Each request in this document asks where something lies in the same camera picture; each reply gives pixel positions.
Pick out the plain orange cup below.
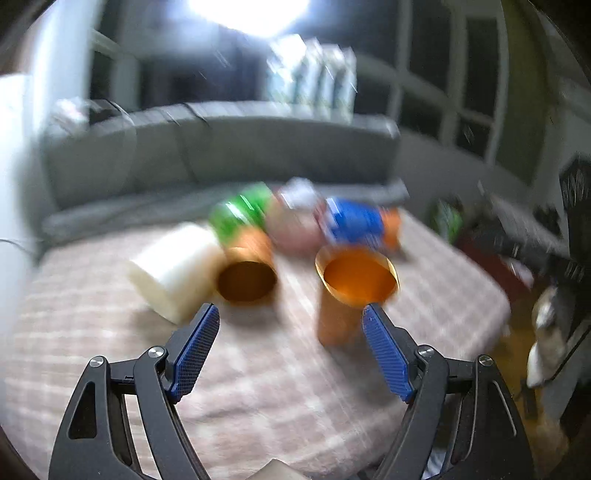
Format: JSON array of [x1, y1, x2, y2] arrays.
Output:
[[315, 246, 400, 347]]

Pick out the white cup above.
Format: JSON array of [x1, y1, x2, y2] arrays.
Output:
[[128, 222, 227, 324]]

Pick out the pink cup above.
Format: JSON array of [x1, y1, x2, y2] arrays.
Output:
[[267, 178, 325, 256]]

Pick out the row of pale cartons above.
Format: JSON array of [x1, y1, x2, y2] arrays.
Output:
[[266, 36, 358, 123]]

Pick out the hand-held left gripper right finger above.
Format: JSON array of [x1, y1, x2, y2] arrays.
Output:
[[361, 303, 536, 480]]

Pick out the red box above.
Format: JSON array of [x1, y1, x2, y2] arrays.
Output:
[[458, 230, 534, 292]]

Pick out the grey sofa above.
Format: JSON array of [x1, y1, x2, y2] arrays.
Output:
[[41, 100, 410, 246]]

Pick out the bright ceiling lamp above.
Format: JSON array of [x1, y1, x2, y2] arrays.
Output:
[[187, 0, 311, 38]]

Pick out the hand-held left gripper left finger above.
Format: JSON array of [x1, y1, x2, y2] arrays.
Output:
[[48, 303, 221, 480]]

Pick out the orange cup with green band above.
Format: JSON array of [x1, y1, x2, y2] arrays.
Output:
[[210, 183, 280, 306]]

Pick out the white framed window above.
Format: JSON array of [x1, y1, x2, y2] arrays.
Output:
[[355, 0, 511, 163]]

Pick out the white and grey cloth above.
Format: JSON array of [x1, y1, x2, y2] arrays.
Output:
[[525, 285, 575, 389]]

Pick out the cream block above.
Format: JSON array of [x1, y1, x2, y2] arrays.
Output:
[[255, 458, 306, 480]]

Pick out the green packet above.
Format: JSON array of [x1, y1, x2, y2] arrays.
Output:
[[430, 198, 464, 244]]

